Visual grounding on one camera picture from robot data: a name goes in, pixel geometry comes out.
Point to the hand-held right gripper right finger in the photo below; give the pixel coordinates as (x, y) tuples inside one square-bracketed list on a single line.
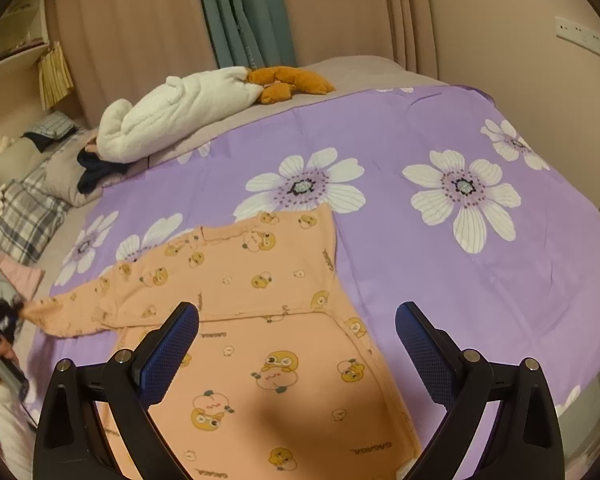
[(422, 355)]

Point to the plaid cloth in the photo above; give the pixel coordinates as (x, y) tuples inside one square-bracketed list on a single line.
[(27, 220)]

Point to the blue striped cloth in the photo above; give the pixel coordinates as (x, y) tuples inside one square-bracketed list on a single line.
[(52, 127)]

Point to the person's left forearm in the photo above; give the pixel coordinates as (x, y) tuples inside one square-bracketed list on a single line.
[(10, 425)]

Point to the orange cartoon print baby garment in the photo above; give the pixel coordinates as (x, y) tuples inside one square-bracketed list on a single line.
[(280, 280)]

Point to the white rolled quilt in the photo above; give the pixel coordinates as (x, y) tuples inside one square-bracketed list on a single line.
[(180, 105)]

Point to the beige curtain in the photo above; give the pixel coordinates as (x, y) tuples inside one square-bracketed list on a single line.
[(410, 10)]

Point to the pink folded cloth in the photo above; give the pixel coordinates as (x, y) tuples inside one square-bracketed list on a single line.
[(22, 275)]

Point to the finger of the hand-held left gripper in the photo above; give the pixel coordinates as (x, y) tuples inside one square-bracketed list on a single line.
[(15, 312)]

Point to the dark navy cloth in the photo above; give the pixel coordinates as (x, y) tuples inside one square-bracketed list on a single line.
[(97, 172)]

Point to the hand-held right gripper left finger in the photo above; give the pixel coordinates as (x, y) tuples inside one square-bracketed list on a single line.
[(172, 355)]

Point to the orange plush toy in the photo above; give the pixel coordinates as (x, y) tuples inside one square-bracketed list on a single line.
[(292, 80)]

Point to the white wall socket strip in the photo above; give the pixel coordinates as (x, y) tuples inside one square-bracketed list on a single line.
[(587, 40)]

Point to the purple floral bed sheet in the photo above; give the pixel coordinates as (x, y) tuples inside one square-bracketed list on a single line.
[(405, 240)]

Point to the teal curtain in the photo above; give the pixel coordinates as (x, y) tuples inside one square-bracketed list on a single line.
[(245, 10)]

